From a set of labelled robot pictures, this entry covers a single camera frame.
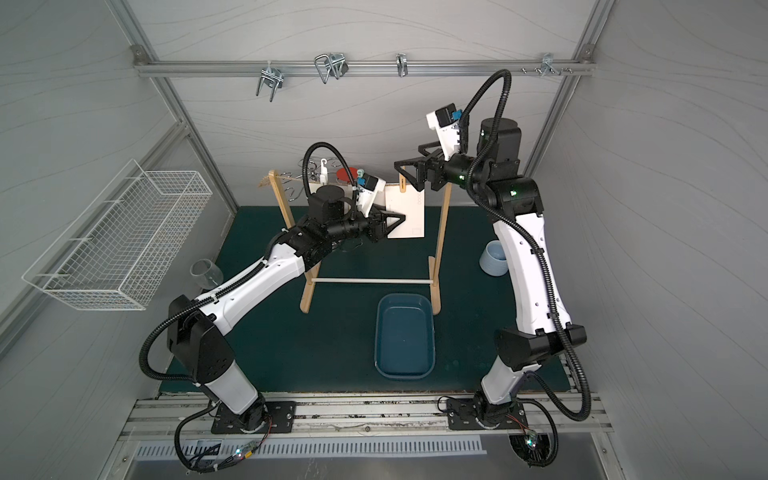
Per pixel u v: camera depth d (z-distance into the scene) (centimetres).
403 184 67
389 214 70
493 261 98
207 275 86
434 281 96
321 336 88
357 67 78
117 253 68
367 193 64
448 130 52
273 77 80
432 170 53
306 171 54
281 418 74
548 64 76
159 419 75
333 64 77
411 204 69
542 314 42
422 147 63
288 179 67
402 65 78
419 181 55
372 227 65
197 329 42
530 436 72
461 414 73
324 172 67
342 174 90
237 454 67
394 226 69
